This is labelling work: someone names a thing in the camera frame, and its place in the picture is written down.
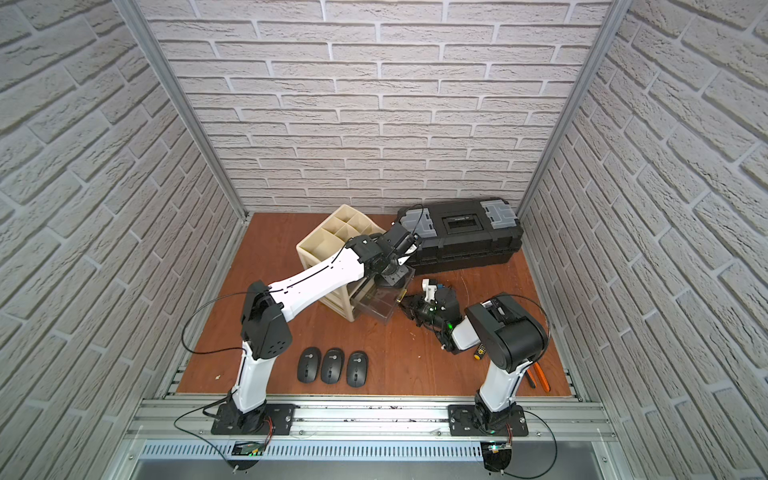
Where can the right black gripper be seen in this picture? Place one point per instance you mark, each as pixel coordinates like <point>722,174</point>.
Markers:
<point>413,308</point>

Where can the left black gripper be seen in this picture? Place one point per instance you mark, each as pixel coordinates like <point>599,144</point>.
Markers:
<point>390,276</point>

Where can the transparent grey drawer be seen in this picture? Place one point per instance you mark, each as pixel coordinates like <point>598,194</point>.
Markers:
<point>373,298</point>

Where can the black computer mouse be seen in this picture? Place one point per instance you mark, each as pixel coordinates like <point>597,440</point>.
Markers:
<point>309,365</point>
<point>332,366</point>
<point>357,369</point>

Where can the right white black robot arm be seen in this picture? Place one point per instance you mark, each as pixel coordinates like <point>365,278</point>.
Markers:
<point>499,329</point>

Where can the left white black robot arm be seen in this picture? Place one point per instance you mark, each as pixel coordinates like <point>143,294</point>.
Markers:
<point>268,309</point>

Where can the yellow black screwdriver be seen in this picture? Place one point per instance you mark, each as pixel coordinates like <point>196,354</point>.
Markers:
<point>480,352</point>

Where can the black plastic toolbox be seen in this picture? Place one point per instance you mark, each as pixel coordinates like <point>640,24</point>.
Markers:
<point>462,234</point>

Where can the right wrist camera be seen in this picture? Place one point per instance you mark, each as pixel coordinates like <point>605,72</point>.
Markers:
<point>435,293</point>

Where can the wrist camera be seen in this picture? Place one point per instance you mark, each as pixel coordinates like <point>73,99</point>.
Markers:
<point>435,293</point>
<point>407,254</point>

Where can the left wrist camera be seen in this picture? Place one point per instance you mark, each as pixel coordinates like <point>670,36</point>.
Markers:
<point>407,254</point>

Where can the orange handled pliers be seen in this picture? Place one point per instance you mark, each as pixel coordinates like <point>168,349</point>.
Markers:
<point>537,379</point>

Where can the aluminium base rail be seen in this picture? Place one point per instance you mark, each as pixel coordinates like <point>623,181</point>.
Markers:
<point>353,428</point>

